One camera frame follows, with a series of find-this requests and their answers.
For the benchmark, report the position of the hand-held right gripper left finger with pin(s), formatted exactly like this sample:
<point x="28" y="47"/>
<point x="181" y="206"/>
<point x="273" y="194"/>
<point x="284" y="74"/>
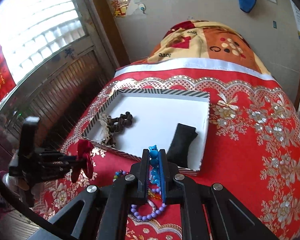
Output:
<point x="145" y="175"/>

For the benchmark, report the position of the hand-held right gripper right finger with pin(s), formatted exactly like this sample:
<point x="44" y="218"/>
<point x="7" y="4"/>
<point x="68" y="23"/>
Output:
<point x="162" y="177"/>

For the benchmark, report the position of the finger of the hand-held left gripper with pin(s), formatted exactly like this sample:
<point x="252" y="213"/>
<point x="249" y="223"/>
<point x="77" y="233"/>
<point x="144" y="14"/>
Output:
<point x="65" y="157"/>
<point x="67" y="165"/>

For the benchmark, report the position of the red satin hair bow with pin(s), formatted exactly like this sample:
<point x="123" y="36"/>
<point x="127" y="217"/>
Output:
<point x="86" y="160"/>

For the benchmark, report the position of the striped-edge white cardboard box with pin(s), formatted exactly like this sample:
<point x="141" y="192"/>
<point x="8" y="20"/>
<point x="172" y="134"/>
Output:
<point x="152" y="115"/>

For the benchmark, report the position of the person's left hand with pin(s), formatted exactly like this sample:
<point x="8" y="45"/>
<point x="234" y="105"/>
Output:
<point x="12" y="182"/>

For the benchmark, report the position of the beige lace hair bow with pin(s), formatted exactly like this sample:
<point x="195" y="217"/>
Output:
<point x="103" y="123"/>

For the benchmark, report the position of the brown scrunchie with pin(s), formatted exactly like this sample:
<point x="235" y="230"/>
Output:
<point x="126" y="117"/>

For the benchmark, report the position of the wooden door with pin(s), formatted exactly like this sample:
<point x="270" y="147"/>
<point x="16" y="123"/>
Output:
<point x="65" y="92"/>

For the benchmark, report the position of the red floral tablecloth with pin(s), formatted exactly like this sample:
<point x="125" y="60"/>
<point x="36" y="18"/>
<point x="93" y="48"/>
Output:
<point x="240" y="155"/>

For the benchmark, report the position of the red paper banner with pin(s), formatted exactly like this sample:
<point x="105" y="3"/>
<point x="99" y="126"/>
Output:
<point x="0" y="80"/>

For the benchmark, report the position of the blue flower door sticker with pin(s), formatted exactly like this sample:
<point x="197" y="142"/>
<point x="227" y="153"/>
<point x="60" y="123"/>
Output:
<point x="70" y="53"/>

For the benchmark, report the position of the door window pane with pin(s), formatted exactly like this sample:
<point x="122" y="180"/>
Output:
<point x="40" y="25"/>

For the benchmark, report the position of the printed orange blanket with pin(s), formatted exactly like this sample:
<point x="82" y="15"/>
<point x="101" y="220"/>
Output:
<point x="190" y="42"/>

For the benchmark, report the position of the red gold wall sticker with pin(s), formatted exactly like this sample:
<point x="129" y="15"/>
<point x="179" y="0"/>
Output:
<point x="120" y="7"/>

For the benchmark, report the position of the white wall hook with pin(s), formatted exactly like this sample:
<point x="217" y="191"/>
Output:
<point x="142" y="8"/>

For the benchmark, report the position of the small blue wall sticker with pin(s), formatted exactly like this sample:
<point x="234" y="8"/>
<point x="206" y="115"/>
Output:
<point x="274" y="24"/>

